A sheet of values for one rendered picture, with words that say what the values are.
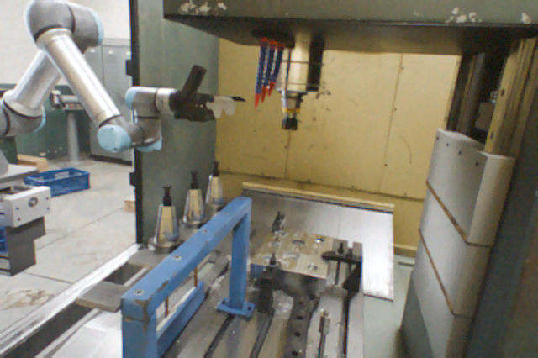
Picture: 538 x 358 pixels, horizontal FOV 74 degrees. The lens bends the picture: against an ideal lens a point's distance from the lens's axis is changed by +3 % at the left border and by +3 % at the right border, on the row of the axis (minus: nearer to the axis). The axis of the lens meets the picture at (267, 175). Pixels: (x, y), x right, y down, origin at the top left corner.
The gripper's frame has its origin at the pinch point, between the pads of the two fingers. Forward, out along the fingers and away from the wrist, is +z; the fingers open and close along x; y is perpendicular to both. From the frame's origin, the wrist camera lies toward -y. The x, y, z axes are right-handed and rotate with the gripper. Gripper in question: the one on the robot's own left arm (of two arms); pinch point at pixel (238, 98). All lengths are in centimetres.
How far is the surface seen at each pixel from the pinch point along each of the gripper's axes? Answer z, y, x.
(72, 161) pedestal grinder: -397, 127, -346
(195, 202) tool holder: 3.4, 20.3, 34.3
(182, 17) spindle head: 0.3, -15.6, 32.3
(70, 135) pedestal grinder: -398, 86, -348
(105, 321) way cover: -37, 71, 16
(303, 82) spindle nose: 20.0, -5.0, 7.1
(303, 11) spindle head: 23.4, -16.5, 32.5
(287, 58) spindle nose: 15.7, -10.7, 8.0
